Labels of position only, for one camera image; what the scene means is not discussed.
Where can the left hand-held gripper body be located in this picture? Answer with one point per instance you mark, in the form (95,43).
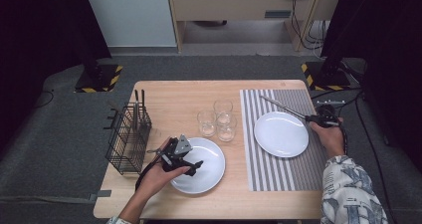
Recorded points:
(182,146)

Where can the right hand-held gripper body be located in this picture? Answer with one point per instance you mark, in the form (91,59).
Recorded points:
(326,116)

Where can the white round plate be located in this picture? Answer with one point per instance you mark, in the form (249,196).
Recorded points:
(209,171)
(280,134)

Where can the steel table knife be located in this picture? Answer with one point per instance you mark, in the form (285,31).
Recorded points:
(282,106)

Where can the clear drinking glass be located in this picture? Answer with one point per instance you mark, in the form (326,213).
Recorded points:
(223,108)
(227,131)
(206,124)

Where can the person's right hand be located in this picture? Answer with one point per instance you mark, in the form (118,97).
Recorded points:
(330,139)

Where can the person's left hand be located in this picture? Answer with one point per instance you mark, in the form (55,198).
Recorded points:
(156,180)

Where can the striped black stand base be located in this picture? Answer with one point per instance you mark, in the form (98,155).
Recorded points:
(326,79)
(99,79)

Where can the steel utensil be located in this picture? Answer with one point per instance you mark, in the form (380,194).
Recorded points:
(136,114)

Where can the grey white striped placemat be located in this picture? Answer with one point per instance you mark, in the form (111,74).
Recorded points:
(255,171)

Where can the grey tape piece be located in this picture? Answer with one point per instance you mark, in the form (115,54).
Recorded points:
(101,194)

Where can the black curtain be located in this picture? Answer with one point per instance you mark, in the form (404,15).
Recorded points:
(381,35)
(40,35)

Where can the white panel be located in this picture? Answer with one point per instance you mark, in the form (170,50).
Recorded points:
(132,15)

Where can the light wooden desk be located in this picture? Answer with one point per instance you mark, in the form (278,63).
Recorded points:
(232,3)

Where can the grey floor tape strip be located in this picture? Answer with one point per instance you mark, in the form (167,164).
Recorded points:
(43,199)

